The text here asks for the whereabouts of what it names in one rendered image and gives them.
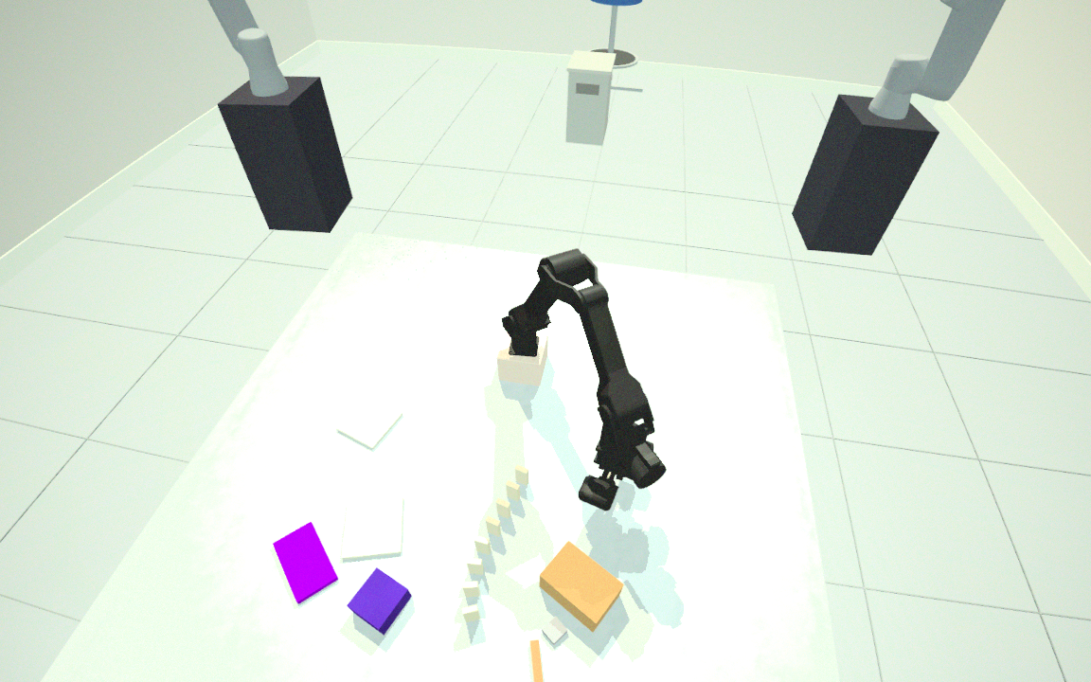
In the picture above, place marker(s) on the purple rectangular block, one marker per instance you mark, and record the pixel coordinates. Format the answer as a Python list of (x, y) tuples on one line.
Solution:
[(380, 600)]

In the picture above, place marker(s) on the magenta rectangular block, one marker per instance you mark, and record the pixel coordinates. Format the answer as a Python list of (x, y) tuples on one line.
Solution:
[(305, 562)]

